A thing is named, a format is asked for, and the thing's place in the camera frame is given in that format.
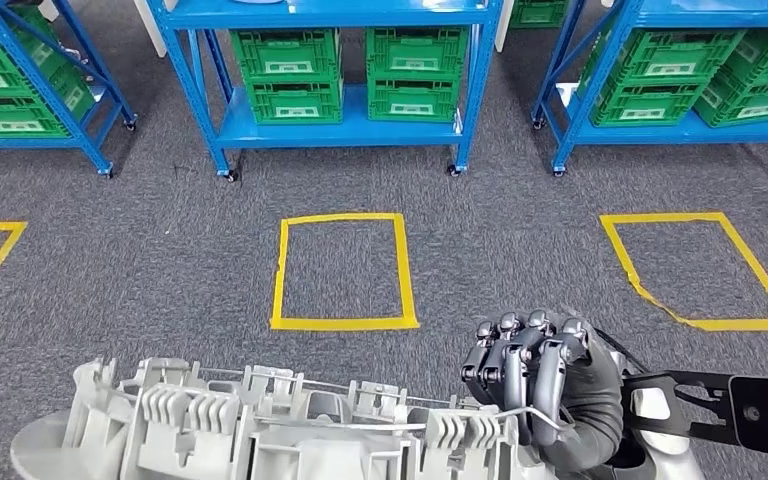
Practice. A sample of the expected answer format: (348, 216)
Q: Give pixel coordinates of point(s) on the white plastic sheet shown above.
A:
(566, 94)

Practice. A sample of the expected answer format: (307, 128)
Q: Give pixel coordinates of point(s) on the blue metal shelf rack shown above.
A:
(689, 132)
(20, 142)
(351, 126)

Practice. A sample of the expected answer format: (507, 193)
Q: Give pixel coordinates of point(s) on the white table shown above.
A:
(503, 23)
(149, 26)

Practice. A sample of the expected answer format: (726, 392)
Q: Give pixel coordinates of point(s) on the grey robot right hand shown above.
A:
(589, 391)

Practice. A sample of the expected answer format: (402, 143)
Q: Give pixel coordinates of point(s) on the grey plastic wheel cover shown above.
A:
(258, 437)

